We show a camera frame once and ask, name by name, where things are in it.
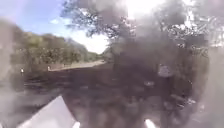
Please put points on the large dark tree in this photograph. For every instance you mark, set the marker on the large dark tree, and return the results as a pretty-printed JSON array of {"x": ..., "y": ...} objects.
[{"x": 146, "y": 56}]

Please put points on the wood of green trees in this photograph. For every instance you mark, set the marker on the wood of green trees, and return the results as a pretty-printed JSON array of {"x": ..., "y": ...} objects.
[{"x": 50, "y": 50}]

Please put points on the robot's own part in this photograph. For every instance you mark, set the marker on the robot's own part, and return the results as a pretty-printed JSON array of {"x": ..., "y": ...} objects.
[
  {"x": 76, "y": 125},
  {"x": 150, "y": 124}
]

